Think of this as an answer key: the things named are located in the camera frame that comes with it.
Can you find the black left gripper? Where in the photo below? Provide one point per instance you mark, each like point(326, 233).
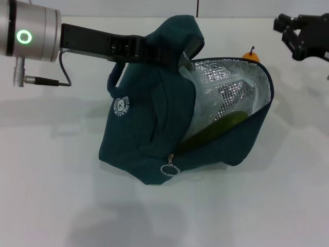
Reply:
point(90, 42)

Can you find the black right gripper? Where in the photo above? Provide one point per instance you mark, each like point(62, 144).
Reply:
point(313, 36)

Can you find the teal insulated lunch bag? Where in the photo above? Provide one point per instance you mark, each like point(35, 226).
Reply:
point(144, 128)

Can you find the green cucumber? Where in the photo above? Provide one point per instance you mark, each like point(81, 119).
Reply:
point(221, 126)

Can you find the orange pear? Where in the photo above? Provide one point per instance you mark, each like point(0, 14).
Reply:
point(250, 56)

